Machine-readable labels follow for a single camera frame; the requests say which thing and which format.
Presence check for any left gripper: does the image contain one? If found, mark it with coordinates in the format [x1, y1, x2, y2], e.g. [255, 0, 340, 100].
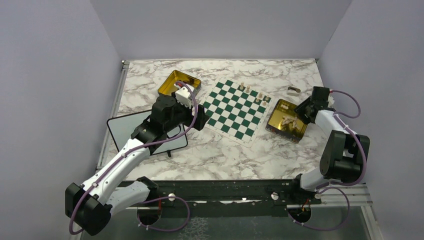
[164, 91, 210, 133]

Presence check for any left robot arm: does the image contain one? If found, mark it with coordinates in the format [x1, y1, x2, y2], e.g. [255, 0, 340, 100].
[65, 95, 210, 236]

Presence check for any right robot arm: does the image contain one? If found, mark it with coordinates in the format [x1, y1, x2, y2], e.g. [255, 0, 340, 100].
[288, 86, 371, 204]

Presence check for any pile of light chess pieces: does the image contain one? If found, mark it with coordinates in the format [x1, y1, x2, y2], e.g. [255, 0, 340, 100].
[279, 104, 301, 131]

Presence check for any green white chess board mat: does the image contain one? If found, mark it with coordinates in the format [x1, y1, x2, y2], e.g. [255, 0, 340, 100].
[200, 77, 273, 148]

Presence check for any gold tin with light pieces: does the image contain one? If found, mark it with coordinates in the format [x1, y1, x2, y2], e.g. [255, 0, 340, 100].
[265, 99, 308, 144]

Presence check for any gold tin with dark pieces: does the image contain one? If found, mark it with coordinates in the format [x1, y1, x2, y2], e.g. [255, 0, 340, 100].
[157, 70, 202, 96]

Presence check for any beige stapler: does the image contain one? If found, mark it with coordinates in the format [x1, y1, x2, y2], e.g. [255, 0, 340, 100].
[287, 86, 301, 96]

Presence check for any small whiteboard with stand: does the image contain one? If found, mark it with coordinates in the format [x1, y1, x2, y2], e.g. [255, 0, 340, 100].
[103, 110, 188, 169]

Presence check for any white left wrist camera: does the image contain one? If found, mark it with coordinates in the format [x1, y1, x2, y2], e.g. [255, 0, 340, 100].
[174, 83, 195, 109]

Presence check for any aluminium rail right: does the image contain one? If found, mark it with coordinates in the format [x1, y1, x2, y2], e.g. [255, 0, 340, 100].
[286, 184, 374, 209]

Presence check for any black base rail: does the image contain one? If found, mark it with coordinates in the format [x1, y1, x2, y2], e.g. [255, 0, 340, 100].
[132, 179, 324, 218]

